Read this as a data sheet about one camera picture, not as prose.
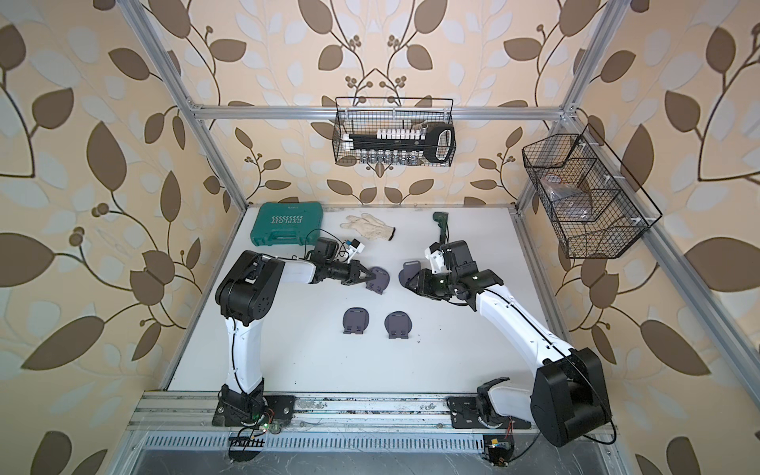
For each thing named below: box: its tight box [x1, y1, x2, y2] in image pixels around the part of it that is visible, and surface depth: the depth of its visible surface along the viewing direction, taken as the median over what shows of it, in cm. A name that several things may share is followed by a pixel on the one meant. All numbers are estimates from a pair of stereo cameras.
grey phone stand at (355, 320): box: [342, 306, 371, 335], surface depth 92 cm
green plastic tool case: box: [250, 201, 324, 247], surface depth 113 cm
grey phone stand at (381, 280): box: [365, 266, 390, 295], surface depth 99 cm
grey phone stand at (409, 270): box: [397, 260, 422, 287], surface depth 97 cm
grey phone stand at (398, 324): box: [383, 310, 413, 340], surface depth 91 cm
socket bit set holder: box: [342, 122, 456, 165], surface depth 86 cm
